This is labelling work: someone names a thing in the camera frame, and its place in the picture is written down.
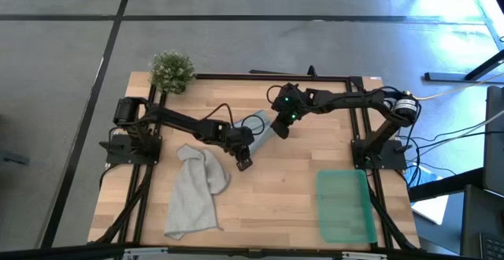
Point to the grey waffle microfiber towel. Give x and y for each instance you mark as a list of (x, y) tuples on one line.
[(193, 197)]

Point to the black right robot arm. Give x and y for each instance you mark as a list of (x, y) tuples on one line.
[(354, 98)]

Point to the small green potted plant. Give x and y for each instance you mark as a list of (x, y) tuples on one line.
[(172, 73)]

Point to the black keyboard desk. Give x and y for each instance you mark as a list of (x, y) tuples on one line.
[(478, 212)]

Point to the white paper sheet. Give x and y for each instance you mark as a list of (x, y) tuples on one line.
[(431, 209)]

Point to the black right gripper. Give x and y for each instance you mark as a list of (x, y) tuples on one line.
[(289, 108)]

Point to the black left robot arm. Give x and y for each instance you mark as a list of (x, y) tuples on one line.
[(177, 120)]

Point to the light blue teal-edged microfiber towel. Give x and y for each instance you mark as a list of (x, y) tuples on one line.
[(268, 123)]

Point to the black aluminium rig frame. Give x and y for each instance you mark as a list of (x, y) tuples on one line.
[(275, 77)]

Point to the black keyboard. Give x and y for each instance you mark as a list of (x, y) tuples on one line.
[(493, 247)]

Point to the black table clamp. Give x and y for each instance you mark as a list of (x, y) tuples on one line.
[(312, 71)]

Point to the green translucent plastic basket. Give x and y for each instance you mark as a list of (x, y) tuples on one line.
[(346, 209)]

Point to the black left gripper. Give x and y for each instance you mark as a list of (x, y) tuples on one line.
[(240, 140)]

